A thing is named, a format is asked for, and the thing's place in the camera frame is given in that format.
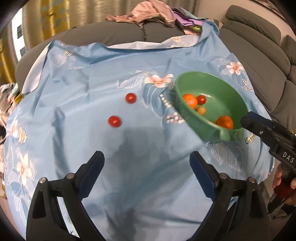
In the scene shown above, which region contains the large orange front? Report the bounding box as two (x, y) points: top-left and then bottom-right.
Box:
(215, 115), (234, 130)

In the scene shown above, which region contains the green plastic bowl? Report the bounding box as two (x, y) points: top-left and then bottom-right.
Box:
(174, 71), (248, 142)

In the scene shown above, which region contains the tan longan fruit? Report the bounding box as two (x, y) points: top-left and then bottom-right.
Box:
(197, 106), (206, 115)

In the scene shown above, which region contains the red cherry tomato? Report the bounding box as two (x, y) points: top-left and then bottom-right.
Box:
(108, 115), (122, 128)
(196, 95), (207, 105)
(125, 93), (137, 104)

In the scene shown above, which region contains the person's right hand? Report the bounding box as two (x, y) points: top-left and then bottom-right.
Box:
(272, 164), (295, 206)

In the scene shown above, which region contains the grey sofa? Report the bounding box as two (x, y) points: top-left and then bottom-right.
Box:
(15, 1), (295, 132)

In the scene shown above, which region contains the light blue floral cloth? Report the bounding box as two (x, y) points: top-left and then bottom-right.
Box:
(3, 22), (274, 240)

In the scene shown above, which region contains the clothes heap at left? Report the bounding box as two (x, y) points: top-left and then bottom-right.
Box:
(0, 82), (24, 144)

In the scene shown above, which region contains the purple garment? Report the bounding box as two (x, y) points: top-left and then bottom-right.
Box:
(172, 7), (206, 36)

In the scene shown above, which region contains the pink clothes pile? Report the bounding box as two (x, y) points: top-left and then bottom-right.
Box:
(106, 1), (176, 28)

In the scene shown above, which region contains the yellow beige curtain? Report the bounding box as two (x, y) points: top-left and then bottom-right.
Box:
(1, 1), (184, 84)

